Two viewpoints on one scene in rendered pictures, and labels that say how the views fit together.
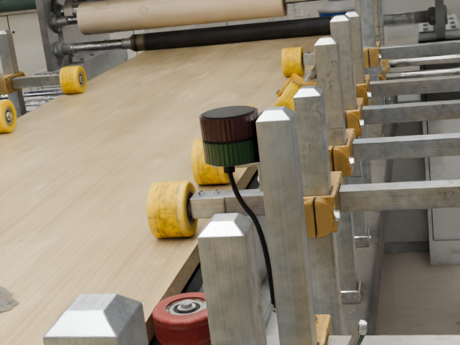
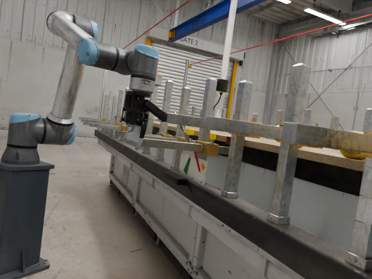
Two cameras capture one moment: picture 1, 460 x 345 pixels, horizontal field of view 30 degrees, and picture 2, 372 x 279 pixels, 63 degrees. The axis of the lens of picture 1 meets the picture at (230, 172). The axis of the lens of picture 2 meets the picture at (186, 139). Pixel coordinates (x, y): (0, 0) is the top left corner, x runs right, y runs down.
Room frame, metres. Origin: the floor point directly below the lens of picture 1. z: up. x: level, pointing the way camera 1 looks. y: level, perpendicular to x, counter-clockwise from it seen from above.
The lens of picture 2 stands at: (1.80, -0.92, 0.94)
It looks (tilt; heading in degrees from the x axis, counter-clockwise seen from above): 3 degrees down; 141
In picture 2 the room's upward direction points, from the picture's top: 8 degrees clockwise
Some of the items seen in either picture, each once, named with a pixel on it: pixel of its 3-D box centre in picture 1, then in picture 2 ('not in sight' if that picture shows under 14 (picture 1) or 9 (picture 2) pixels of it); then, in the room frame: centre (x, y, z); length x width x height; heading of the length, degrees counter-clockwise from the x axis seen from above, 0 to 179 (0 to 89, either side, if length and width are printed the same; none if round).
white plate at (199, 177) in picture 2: not in sight; (191, 167); (0.80, -0.07, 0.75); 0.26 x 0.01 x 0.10; 166
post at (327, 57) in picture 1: (338, 185); (288, 151); (1.32, -0.17, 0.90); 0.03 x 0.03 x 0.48; 76
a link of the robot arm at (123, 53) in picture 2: not in sight; (127, 62); (0.69, -0.37, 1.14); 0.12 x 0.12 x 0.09; 2
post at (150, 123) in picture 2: not in sight; (150, 119); (0.10, 0.13, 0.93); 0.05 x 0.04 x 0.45; 166
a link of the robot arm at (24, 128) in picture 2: not in sight; (26, 128); (-0.07, -0.55, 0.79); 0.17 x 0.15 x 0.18; 92
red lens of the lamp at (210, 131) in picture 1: (229, 123); (221, 82); (0.85, -0.01, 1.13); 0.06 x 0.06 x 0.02
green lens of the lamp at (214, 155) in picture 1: (232, 147); (220, 88); (0.85, -0.01, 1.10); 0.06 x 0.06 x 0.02
